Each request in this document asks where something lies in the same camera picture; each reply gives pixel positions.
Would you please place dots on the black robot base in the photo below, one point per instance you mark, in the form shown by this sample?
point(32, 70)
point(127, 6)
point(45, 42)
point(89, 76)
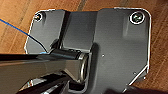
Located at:
point(116, 50)

